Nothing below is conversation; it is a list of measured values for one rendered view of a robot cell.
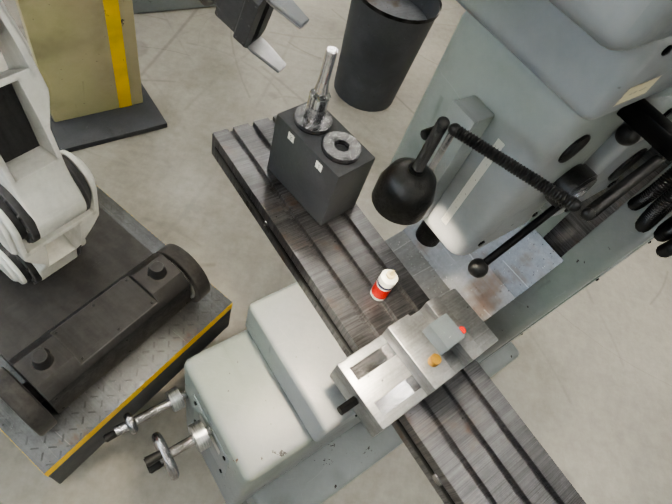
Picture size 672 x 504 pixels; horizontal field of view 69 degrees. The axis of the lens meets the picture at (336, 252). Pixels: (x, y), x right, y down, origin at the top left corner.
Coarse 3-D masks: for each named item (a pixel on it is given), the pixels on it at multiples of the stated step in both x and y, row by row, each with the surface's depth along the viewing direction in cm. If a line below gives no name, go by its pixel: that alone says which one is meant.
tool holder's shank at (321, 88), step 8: (328, 48) 98; (336, 48) 99; (328, 56) 98; (336, 56) 99; (328, 64) 100; (320, 72) 102; (328, 72) 101; (320, 80) 103; (328, 80) 103; (320, 88) 105; (328, 88) 106; (320, 96) 107
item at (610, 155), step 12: (660, 108) 62; (612, 144) 68; (636, 144) 70; (648, 144) 76; (600, 156) 70; (612, 156) 69; (624, 156) 72; (636, 156) 76; (600, 168) 71; (612, 168) 75; (624, 168) 79; (600, 180) 77; (612, 180) 85; (588, 192) 80
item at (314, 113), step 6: (312, 102) 107; (306, 108) 110; (312, 108) 108; (318, 108) 108; (324, 108) 108; (306, 114) 111; (312, 114) 109; (318, 114) 109; (324, 114) 110; (306, 120) 112; (312, 120) 111; (318, 120) 111
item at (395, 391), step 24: (432, 312) 104; (456, 312) 109; (480, 336) 108; (360, 360) 98; (384, 360) 99; (456, 360) 103; (336, 384) 100; (360, 384) 95; (384, 384) 96; (408, 384) 97; (360, 408) 96; (384, 408) 94; (408, 408) 95
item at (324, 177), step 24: (288, 120) 112; (336, 120) 116; (288, 144) 115; (312, 144) 110; (336, 144) 112; (360, 144) 114; (288, 168) 120; (312, 168) 112; (336, 168) 108; (360, 168) 111; (312, 192) 117; (336, 192) 112; (312, 216) 122; (336, 216) 124
